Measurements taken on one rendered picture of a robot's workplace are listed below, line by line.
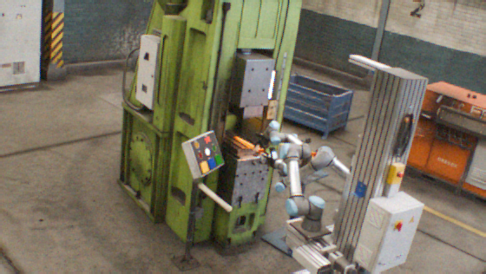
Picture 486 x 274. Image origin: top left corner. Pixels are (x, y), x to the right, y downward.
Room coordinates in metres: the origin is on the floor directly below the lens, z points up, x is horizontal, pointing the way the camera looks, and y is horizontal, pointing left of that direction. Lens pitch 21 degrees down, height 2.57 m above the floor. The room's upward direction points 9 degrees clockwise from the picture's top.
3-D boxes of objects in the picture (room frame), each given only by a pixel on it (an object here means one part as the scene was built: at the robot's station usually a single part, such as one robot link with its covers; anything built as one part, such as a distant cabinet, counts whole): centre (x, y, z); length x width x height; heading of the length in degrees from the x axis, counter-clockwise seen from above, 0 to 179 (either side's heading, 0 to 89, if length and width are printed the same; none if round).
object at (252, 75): (4.14, 0.04, 1.56); 0.42 x 0.39 x 0.40; 40
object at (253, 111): (4.11, 0.08, 1.32); 0.42 x 0.20 x 0.10; 40
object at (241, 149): (4.11, 0.08, 0.96); 0.42 x 0.20 x 0.09; 40
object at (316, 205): (3.05, -0.57, 0.98); 0.13 x 0.12 x 0.14; 106
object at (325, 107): (7.92, -1.03, 0.36); 1.20 x 0.80 x 0.72; 56
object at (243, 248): (3.91, -0.09, 0.01); 0.58 x 0.39 x 0.01; 130
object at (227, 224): (4.15, 0.04, 0.23); 0.55 x 0.37 x 0.47; 40
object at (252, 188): (4.15, 0.04, 0.69); 0.56 x 0.38 x 0.45; 40
